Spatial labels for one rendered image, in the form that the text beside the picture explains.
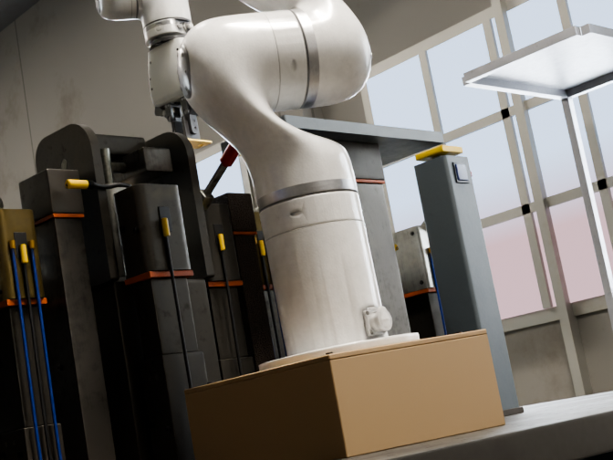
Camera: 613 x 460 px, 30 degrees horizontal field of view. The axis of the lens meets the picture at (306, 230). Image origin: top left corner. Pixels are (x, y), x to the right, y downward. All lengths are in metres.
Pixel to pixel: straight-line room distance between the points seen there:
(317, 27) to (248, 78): 0.11
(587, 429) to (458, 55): 3.53
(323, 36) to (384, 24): 3.59
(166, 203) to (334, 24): 0.33
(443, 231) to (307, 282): 0.67
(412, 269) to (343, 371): 0.93
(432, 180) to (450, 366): 0.69
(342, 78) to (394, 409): 0.40
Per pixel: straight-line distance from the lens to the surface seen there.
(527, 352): 4.43
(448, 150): 1.95
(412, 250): 2.09
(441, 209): 1.92
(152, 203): 1.49
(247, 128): 1.32
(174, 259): 1.49
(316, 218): 1.29
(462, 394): 1.30
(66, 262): 1.49
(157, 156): 1.62
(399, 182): 4.79
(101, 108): 6.63
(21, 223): 1.49
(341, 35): 1.36
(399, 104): 4.81
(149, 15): 1.98
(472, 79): 3.57
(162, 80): 1.96
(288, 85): 1.34
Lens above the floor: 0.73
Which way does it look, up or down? 10 degrees up
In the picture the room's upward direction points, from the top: 10 degrees counter-clockwise
